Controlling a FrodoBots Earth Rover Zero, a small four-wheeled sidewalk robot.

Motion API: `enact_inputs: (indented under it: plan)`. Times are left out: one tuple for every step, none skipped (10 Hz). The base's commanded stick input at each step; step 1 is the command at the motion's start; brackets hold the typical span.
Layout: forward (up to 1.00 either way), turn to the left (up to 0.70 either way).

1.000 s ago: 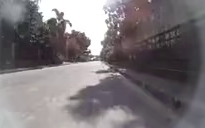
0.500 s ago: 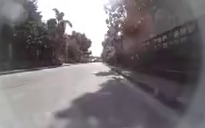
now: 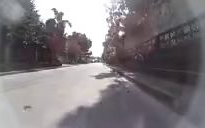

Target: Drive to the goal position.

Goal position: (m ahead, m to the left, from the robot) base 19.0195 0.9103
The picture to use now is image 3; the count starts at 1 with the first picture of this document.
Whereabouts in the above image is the grey concrete road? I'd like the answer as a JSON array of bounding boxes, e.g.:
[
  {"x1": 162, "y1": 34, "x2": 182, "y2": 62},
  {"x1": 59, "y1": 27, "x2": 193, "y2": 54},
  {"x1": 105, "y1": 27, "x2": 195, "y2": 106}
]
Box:
[{"x1": 0, "y1": 62, "x2": 205, "y2": 128}]

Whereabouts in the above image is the row of trees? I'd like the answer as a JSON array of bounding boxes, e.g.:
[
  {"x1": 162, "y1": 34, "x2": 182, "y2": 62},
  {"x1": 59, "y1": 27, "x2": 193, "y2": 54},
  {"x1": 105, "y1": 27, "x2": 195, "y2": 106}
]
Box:
[
  {"x1": 101, "y1": 0, "x2": 178, "y2": 66},
  {"x1": 3, "y1": 0, "x2": 94, "y2": 68}
]

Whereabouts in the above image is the dark fence with lattice top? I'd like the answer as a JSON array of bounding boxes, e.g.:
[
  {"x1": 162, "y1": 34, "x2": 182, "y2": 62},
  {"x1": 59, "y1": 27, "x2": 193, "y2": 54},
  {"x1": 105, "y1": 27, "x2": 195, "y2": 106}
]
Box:
[{"x1": 123, "y1": 14, "x2": 204, "y2": 84}]

